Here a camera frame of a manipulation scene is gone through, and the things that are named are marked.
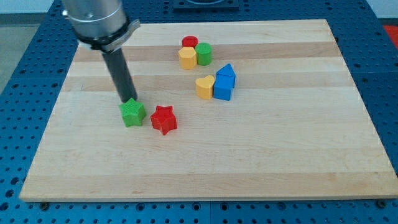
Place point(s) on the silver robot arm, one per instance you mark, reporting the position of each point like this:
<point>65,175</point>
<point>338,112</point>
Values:
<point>100,24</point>

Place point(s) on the red star block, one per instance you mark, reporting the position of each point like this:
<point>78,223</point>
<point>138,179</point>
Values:
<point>163,119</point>

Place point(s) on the green star block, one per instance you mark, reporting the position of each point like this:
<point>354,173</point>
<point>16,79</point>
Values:
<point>132,112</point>

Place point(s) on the yellow heart block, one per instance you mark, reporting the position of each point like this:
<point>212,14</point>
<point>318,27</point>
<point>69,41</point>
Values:
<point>204,87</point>

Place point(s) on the wooden board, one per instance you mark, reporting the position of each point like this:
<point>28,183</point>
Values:
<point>295,127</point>

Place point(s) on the blue cube block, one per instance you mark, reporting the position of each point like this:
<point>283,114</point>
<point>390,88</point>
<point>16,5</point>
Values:
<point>223,87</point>

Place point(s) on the blue triangle block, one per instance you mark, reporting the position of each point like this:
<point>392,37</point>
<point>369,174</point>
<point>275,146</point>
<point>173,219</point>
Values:
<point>228,71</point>

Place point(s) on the yellow hexagon block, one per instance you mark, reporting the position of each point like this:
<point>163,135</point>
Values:
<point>187,57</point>

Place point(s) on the green cylinder block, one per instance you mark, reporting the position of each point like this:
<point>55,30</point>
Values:
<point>204,53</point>

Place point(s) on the red cylinder block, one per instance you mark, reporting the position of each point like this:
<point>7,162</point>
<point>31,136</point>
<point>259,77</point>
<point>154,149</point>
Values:
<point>190,41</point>

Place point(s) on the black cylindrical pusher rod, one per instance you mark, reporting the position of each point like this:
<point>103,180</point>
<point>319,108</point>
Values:
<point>120,74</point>

